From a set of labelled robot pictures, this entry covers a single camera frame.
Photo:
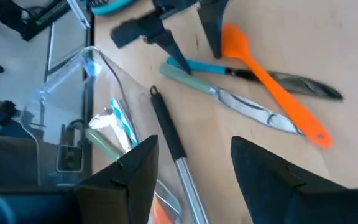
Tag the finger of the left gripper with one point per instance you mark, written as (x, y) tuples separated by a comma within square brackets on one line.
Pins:
[(213, 25), (172, 49)]

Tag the teal box grater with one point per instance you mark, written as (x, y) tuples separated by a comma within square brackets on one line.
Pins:
[(110, 7)]

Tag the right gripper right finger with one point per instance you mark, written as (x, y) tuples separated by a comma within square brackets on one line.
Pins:
[(291, 199)]

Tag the silver metal bracket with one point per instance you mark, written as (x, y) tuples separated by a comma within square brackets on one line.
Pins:
[(79, 14)]

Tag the orange silicone spatula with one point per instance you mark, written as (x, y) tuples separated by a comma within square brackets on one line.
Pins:
[(278, 93)]

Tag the black rig crossbar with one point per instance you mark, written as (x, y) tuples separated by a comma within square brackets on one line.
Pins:
[(26, 25)]

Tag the clear plastic container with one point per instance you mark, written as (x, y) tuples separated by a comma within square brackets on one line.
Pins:
[(73, 102)]

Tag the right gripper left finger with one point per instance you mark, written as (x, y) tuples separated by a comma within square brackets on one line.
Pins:
[(120, 193)]

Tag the black table frame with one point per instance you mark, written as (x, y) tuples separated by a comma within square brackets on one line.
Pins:
[(89, 31)]

